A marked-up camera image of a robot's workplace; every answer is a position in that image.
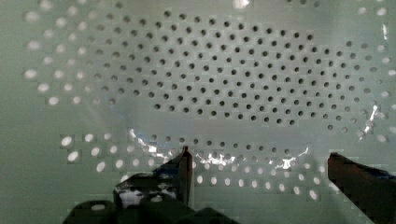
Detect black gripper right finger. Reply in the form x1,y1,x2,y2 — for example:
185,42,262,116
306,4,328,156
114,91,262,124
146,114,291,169
327,152,396,224

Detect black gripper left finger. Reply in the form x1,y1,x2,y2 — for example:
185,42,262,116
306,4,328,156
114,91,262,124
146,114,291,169
113,146,192,208

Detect mint green strainer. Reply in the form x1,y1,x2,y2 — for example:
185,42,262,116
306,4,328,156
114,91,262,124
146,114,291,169
1,0,395,224

